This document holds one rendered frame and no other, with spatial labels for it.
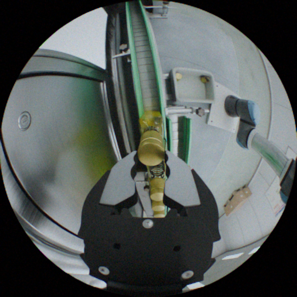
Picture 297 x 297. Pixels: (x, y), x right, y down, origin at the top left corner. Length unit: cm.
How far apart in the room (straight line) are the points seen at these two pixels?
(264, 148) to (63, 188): 60
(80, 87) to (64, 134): 10
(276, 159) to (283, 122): 323
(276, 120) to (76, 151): 384
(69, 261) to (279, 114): 387
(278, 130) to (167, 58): 354
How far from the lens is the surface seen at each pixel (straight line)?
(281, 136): 368
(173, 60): 60
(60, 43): 23
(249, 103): 57
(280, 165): 46
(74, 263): 22
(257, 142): 52
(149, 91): 40
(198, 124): 61
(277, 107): 375
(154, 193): 20
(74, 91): 20
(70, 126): 18
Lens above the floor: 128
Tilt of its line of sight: 62 degrees down
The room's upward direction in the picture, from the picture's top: 175 degrees counter-clockwise
